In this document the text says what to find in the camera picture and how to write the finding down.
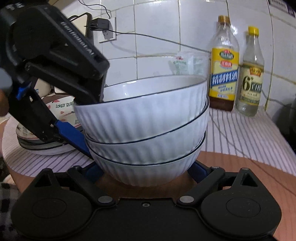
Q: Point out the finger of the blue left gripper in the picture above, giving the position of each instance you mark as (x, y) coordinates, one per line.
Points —
(68, 133)

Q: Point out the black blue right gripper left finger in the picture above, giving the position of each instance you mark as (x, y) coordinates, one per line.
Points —
(84, 182)

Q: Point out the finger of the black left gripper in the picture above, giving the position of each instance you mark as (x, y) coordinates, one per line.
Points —
(28, 108)

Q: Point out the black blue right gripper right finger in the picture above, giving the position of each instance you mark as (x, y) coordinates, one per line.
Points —
(207, 180)

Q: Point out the large white ribbed bowl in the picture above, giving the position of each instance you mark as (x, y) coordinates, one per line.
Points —
(148, 175)

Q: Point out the patterned plates stack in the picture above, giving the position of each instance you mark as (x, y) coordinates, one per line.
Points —
(62, 108)

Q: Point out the black charger plug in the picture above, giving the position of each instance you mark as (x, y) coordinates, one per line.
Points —
(99, 24)

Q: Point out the striped white table cloth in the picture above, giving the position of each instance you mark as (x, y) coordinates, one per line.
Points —
(257, 138)

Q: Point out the white vinegar bottle yellow cap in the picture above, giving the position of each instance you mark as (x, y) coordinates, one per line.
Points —
(252, 72)

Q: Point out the cooking wine bottle yellow label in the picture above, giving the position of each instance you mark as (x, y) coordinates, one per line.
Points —
(224, 66)

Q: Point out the plastic seasoning packet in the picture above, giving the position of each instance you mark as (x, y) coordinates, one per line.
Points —
(190, 63)

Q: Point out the white wall socket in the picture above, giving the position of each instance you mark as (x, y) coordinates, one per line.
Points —
(110, 33)

